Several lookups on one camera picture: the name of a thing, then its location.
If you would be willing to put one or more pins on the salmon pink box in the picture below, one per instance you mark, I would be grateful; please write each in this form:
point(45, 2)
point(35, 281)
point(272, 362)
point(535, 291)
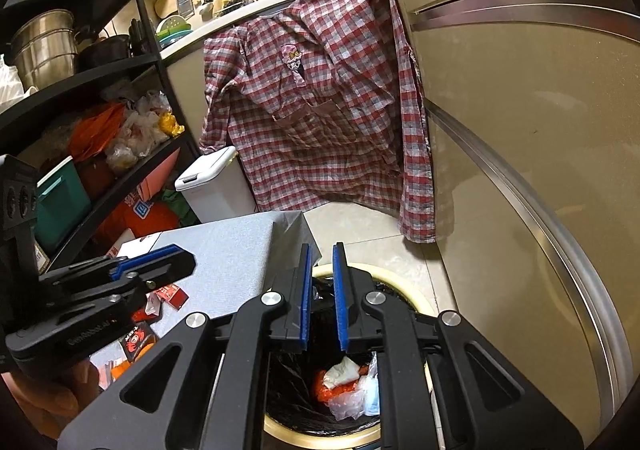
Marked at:
point(157, 177)

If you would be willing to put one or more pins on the stainless steel pot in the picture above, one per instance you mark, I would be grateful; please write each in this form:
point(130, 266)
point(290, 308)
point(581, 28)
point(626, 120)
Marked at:
point(42, 49)

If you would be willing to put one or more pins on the green cooler box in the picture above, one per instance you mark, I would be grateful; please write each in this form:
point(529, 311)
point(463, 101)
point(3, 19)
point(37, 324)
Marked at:
point(62, 205)

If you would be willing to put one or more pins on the blue face mask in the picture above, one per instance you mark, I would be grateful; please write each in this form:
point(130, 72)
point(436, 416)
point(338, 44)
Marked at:
point(371, 390)

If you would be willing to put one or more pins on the white lidded bin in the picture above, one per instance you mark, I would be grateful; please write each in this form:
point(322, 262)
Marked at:
point(215, 190)

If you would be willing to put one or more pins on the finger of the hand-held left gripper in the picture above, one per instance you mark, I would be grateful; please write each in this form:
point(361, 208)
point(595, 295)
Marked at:
point(90, 302)
point(150, 262)

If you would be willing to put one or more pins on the yellow trash can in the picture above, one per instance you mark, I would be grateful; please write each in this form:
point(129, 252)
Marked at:
point(400, 290)

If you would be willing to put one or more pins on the black red packet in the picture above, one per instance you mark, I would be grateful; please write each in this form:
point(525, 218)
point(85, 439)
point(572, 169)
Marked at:
point(137, 341)

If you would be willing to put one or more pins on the black cooking pot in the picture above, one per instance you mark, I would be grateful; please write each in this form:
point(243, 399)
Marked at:
point(105, 54)

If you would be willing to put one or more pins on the orange plastic bag on shelf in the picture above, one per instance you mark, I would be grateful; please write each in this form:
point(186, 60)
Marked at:
point(97, 129)

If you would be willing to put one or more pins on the white tissue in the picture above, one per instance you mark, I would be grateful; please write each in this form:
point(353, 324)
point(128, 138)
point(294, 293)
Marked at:
point(340, 370)

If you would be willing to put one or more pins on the orange plastic bag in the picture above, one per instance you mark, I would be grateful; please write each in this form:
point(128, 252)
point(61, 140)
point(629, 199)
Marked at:
point(325, 392)
point(97, 129)

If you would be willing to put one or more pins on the small red box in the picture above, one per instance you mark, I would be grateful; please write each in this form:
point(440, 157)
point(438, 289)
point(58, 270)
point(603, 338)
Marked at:
point(173, 295)

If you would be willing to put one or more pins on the green bag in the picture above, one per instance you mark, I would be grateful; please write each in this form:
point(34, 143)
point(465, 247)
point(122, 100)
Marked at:
point(180, 210)

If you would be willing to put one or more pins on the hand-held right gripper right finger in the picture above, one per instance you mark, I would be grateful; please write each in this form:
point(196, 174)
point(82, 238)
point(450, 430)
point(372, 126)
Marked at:
point(341, 302)

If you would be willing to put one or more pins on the white plastic bags bundle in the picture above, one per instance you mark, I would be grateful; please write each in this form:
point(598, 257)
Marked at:
point(135, 129)

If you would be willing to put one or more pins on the orange printed bag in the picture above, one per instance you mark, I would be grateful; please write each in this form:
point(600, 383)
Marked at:
point(135, 220)

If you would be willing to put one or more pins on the person's left hand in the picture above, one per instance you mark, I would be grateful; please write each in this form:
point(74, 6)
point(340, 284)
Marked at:
point(55, 400)

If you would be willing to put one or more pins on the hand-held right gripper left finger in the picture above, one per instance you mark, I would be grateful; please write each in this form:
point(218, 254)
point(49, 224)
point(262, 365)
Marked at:
point(304, 302)

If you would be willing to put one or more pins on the red white wrapper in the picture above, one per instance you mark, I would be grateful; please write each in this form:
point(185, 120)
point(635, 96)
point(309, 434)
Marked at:
point(146, 309)

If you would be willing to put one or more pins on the beige kitchen cabinet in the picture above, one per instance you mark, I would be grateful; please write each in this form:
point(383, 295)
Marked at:
point(525, 129)

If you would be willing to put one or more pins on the green dish plates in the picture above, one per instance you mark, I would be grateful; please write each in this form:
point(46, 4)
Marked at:
point(172, 32)

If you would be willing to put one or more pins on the red plaid shirt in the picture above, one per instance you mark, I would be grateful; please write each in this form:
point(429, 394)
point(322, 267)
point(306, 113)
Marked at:
point(325, 104)

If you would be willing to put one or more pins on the clear plastic bag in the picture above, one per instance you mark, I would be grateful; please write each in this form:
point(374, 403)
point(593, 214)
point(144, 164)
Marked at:
point(350, 405)

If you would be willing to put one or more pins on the black metal shelf rack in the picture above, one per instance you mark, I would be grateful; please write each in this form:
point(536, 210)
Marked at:
point(145, 62)

